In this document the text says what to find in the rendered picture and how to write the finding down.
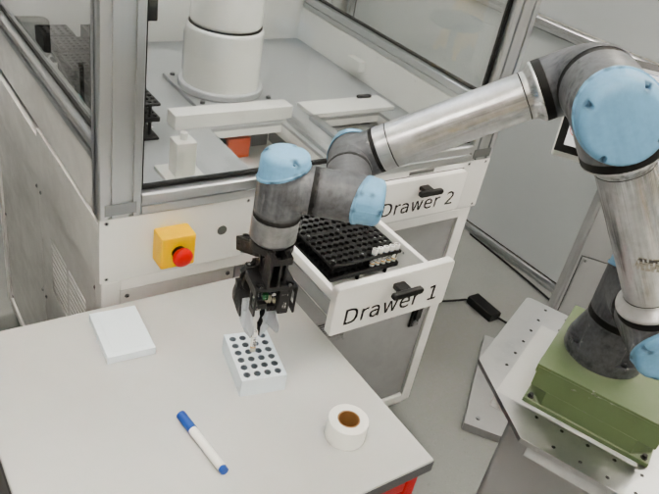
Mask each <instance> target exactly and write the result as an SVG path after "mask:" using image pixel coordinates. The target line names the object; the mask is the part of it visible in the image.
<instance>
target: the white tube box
mask: <svg viewBox="0 0 659 494"><path fill-rule="evenodd" d="M250 339H251V337H249V336H248V335H247V334H246V333H245V332H240V333H233V334H225V335H224V340H223V349H222V350H223V353H224V356H225V358H226V361H227V364H228V368H229V371H230V373H231V376H232V379H233V381H234V384H235V387H236V389H237V392H238V395H239V397H242V396H249V395H255V394H261V393H268V392H274V391H280V390H284V387H285V383H286V378H287V374H286V371H285V369H284V367H283V365H282V362H281V360H280V358H279V355H278V353H277V350H276V348H275V346H274V344H273V342H272V339H271V337H270V335H269V333H268V331H267V330H266V331H265V332H264V333H263V334H262V335H261V336H257V343H256V350H255V352H250Z"/></svg>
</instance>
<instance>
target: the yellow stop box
mask: <svg viewBox="0 0 659 494"><path fill-rule="evenodd" d="M195 241H196V233H195V232H194V231H193V229H192V228H191V227H190V226H189V224H188V223H182V224H176V225H170V226H165V227H159V228H155V229H154V238H153V259H154V261H155V262H156V264H157V265H158V267H159V268H160V269H161V270H164V269H168V268H173V267H176V265H175V264H174V262H173V255H174V253H175V252H176V251H177V250H178V249H181V248H187V249H189V250H190V251H191V252H192V254H193V259H192V261H191V262H190V263H191V264H192V263H193V262H194V252H195Z"/></svg>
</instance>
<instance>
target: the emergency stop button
mask: <svg viewBox="0 0 659 494"><path fill-rule="evenodd" d="M192 259H193V254H192V252H191V251H190V250H189V249H187V248H181V249H178V250H177V251H176V252H175V253H174V255H173V262H174V264H175V265H176V266H177V267H180V268H181V267H185V266H187V265H188V264H190V262H191V261H192Z"/></svg>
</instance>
